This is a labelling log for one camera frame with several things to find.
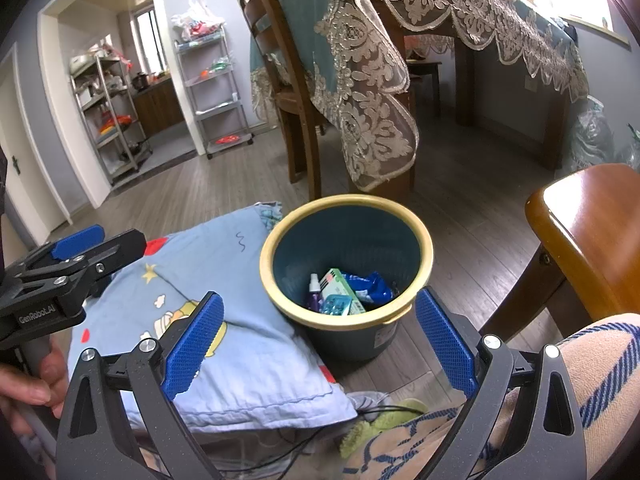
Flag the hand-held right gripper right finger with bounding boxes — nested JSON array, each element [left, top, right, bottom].
[[414, 286, 587, 480]]

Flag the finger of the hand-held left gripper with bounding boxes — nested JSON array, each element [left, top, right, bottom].
[[9, 225, 106, 281], [15, 229, 148, 308]]

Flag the white green medicine box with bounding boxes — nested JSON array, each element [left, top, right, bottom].
[[320, 268, 368, 316]]

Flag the yellow rimmed teal bin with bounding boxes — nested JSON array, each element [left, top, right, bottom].
[[259, 194, 435, 363]]

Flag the teal blister pack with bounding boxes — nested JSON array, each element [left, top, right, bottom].
[[320, 294, 353, 317]]

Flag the brown wooden stool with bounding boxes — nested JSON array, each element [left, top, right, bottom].
[[479, 162, 640, 341]]

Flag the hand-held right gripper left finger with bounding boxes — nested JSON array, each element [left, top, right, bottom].
[[55, 290, 226, 480]]

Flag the blue wet wipes packet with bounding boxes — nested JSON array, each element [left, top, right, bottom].
[[342, 271, 393, 306]]

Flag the person's left hand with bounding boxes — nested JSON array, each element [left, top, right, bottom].
[[0, 340, 68, 441]]

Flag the blue cartoon printed cushion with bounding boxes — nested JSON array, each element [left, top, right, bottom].
[[65, 202, 358, 433]]

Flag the purple spray bottle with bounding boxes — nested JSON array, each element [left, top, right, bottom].
[[306, 273, 323, 313]]

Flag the dark wooden bench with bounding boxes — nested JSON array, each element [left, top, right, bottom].
[[405, 57, 443, 118]]

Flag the table with lace tablecloth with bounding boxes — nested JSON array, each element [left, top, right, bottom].
[[249, 0, 591, 193]]

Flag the large clear water bottle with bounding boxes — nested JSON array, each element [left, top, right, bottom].
[[617, 125, 640, 171], [570, 97, 616, 171]]

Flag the wooden dining table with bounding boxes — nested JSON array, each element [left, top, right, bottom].
[[370, 0, 576, 193]]

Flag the wooden dining chair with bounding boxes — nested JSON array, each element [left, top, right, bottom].
[[229, 0, 331, 201]]

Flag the metal shelf rack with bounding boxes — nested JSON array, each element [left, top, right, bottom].
[[70, 50, 153, 186]]

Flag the white trolley rack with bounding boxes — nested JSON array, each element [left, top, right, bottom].
[[174, 27, 252, 160]]

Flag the black cable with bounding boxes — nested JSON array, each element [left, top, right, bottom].
[[220, 404, 426, 471]]

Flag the green plush slipper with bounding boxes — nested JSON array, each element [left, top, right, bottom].
[[340, 398, 428, 458]]

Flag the kitchen window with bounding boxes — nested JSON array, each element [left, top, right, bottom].
[[131, 7, 168, 78]]

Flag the brown kitchen cabinet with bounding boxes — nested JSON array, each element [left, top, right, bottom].
[[132, 77, 186, 136]]

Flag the white plastic shopping bag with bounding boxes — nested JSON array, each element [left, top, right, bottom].
[[171, 0, 227, 43]]

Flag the white door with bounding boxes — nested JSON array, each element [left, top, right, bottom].
[[0, 60, 68, 243]]

